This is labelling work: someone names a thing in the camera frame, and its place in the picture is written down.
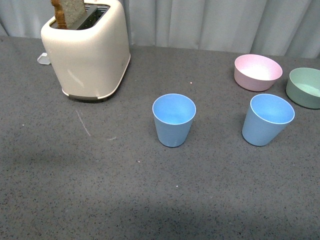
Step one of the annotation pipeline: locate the blue cup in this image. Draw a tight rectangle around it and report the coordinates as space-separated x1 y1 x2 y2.
152 93 197 148
241 93 295 147

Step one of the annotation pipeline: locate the cream white toaster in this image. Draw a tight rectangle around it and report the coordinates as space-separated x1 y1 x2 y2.
41 0 131 100

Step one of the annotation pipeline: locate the pink bowl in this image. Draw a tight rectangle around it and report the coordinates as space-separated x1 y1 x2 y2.
234 54 283 92

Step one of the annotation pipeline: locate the small white plastic piece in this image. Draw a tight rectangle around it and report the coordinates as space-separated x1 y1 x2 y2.
37 52 51 65

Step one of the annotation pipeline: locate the slice of toast bread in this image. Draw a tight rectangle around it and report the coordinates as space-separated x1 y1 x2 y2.
50 0 86 30

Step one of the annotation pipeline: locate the green bowl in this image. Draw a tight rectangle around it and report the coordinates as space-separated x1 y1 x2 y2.
285 67 320 109

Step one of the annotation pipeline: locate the grey curtain backdrop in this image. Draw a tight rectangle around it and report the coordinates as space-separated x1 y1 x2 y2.
0 0 320 59

